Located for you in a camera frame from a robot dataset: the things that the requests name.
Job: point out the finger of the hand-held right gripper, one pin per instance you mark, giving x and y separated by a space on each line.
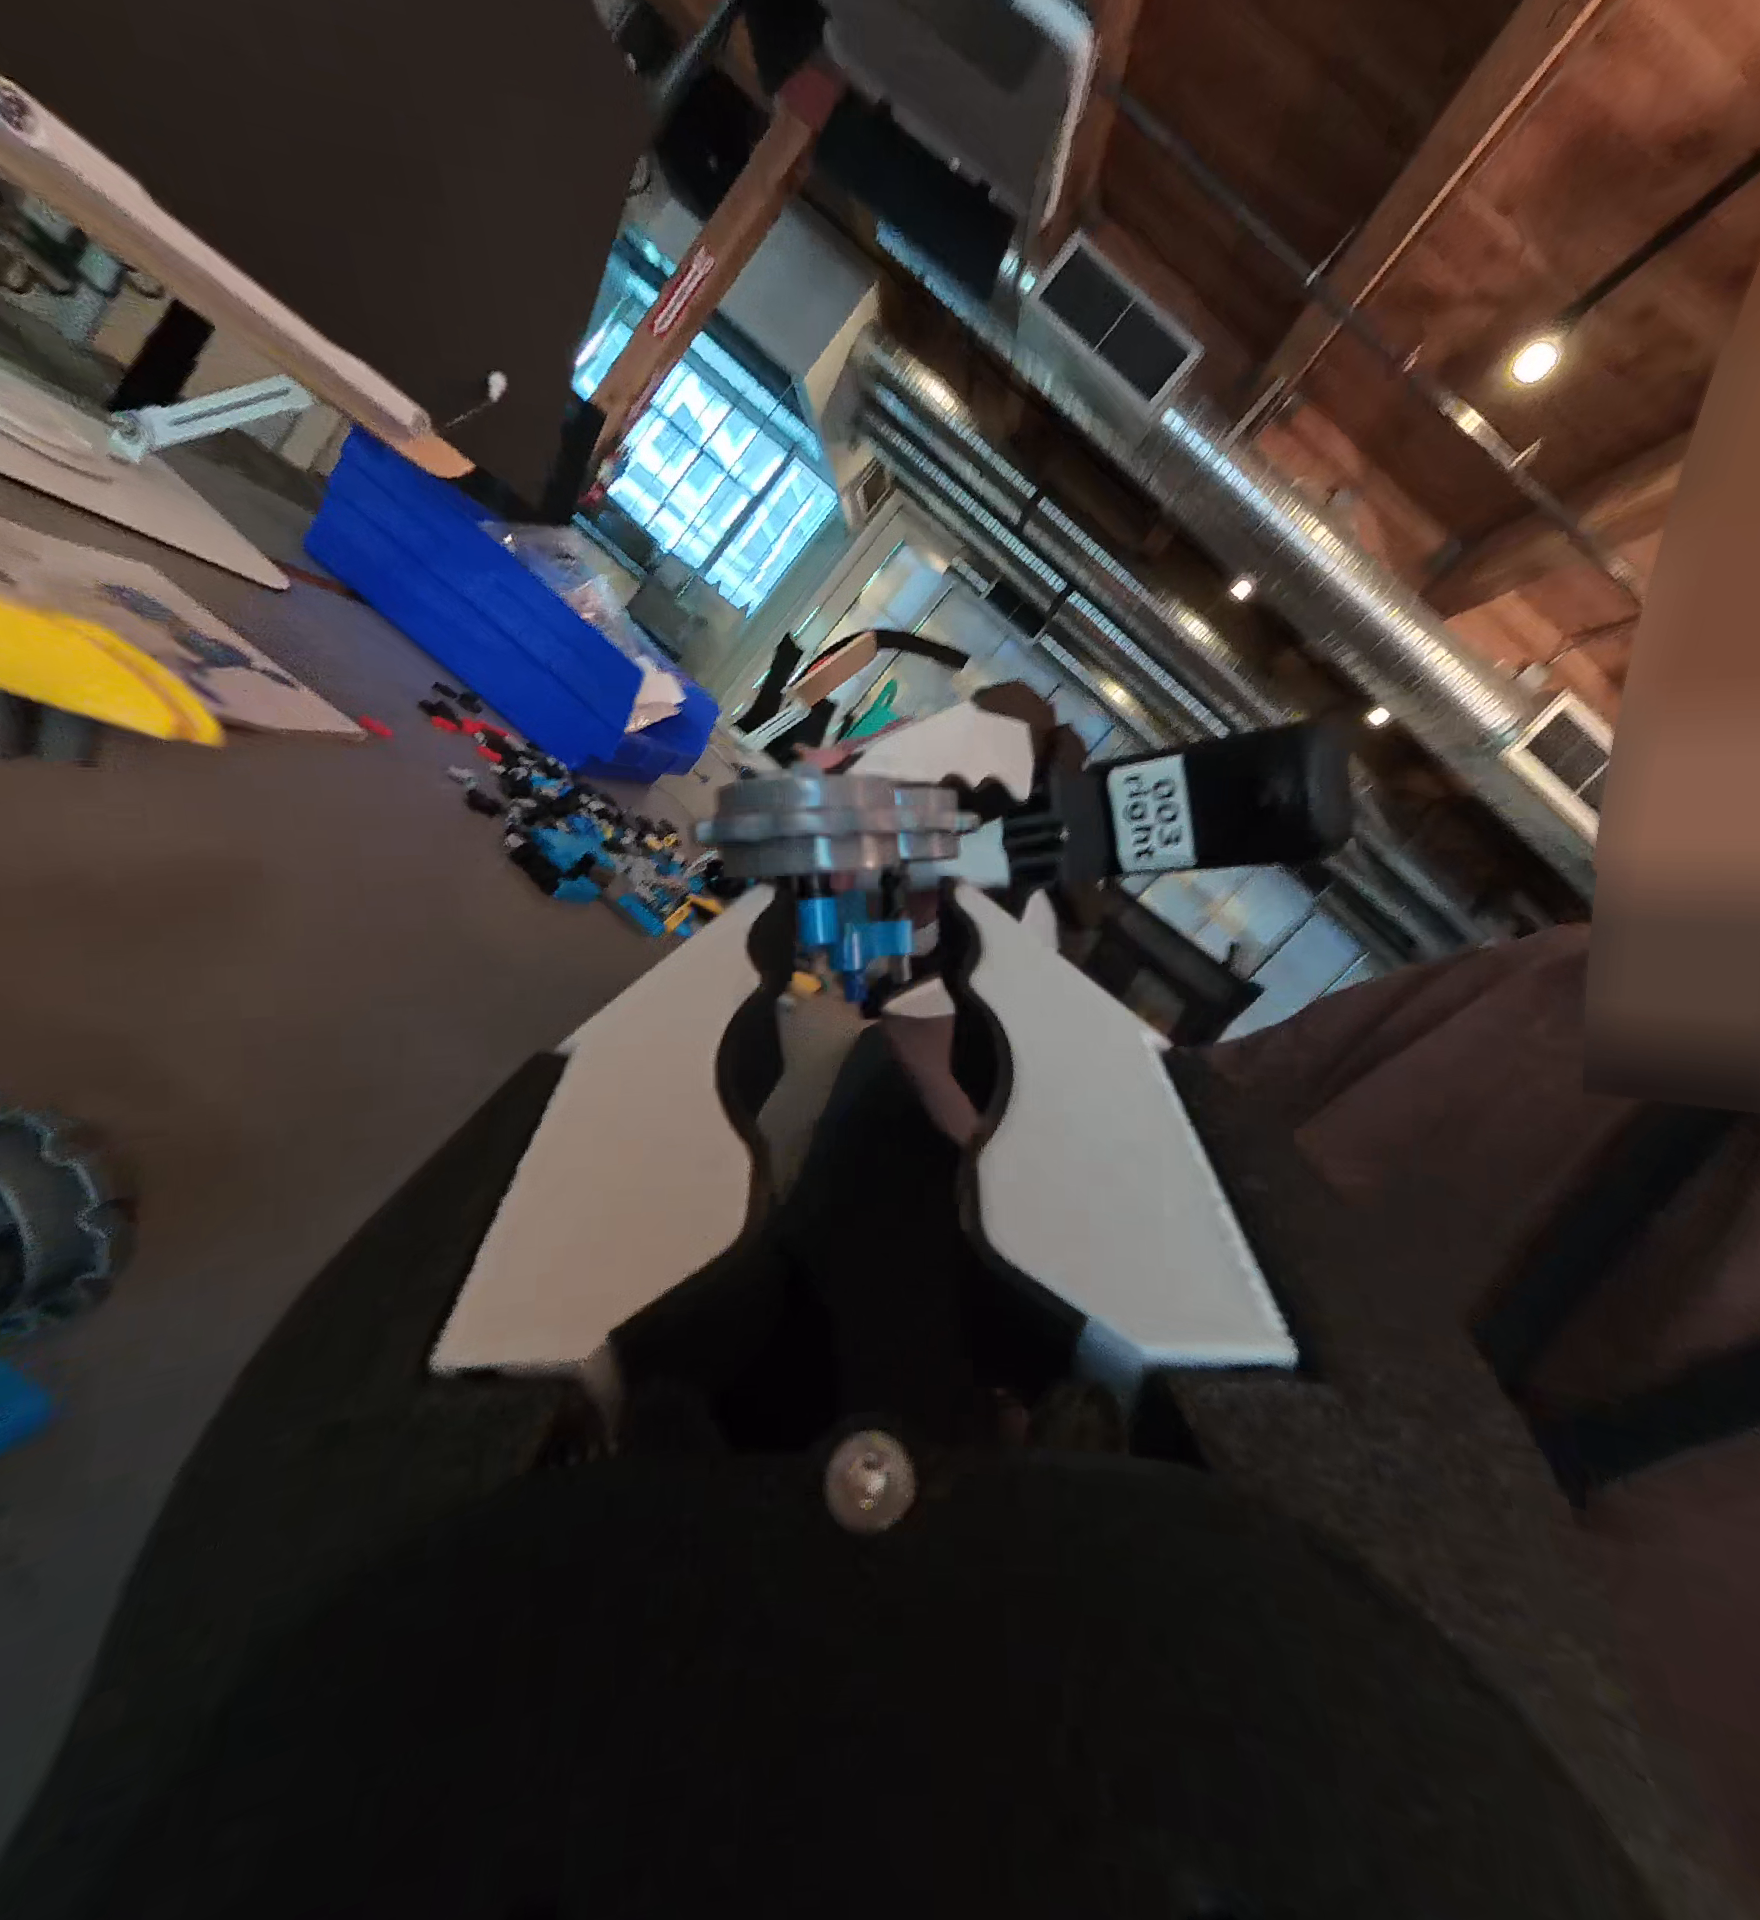
980 854
942 744

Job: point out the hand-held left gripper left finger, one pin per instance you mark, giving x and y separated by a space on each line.
623 1182

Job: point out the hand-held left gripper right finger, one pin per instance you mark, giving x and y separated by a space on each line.
1122 1182

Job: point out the large black toy wheel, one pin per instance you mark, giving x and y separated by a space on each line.
834 817

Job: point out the person's brown shirt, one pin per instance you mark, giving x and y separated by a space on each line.
1422 1080

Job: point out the pile of small toy parts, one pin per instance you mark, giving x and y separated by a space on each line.
582 841

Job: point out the clear plastic parts bag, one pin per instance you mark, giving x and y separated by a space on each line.
582 600

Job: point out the ceiling vent grille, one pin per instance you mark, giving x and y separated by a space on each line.
1112 322

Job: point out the blue plastic bin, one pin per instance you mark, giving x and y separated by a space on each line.
460 584

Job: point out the ceiling lamp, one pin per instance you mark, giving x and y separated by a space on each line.
1534 360

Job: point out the instruction booklet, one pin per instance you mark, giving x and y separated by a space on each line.
264 667

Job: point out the white ceiling unit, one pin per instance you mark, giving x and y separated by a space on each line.
956 74

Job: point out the blue grey toy robot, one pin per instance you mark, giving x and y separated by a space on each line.
54 660

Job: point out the dark divider panel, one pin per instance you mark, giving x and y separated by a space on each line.
342 194

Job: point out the silver air duct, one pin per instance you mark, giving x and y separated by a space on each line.
1269 570

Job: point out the wooden post red label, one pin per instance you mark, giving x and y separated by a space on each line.
714 270

